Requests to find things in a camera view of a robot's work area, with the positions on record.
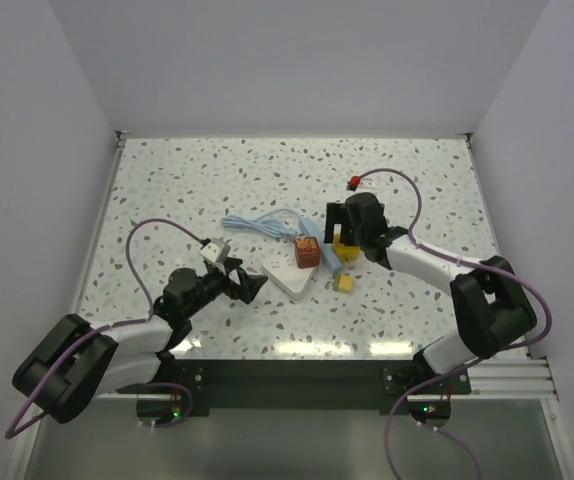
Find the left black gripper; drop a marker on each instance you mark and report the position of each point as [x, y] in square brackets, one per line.
[245, 290]

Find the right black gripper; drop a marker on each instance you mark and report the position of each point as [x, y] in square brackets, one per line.
[334, 214]

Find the yellow cube socket adapter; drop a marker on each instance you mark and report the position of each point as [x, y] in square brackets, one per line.
[345, 253]

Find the white triangular power strip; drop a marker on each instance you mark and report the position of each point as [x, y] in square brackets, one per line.
[287, 276]

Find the red square plug adapter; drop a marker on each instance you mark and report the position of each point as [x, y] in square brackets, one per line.
[307, 252]

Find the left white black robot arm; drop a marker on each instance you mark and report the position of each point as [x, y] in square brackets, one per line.
[75, 362]

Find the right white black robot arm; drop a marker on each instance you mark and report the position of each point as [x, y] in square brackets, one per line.
[491, 309]

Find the small yellow plug adapter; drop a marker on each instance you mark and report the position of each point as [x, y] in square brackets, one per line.
[343, 283]

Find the light blue power strip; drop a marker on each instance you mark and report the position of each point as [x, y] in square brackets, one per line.
[328, 258]

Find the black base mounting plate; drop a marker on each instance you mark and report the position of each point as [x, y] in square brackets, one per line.
[207, 385]

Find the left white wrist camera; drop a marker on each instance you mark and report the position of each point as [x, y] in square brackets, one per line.
[215, 251]

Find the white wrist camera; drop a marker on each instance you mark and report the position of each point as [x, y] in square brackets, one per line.
[215, 251]
[356, 184]

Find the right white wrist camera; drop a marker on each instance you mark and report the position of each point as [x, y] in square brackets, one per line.
[356, 184]

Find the aluminium table frame rail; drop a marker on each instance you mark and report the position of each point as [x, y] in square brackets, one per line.
[526, 379]

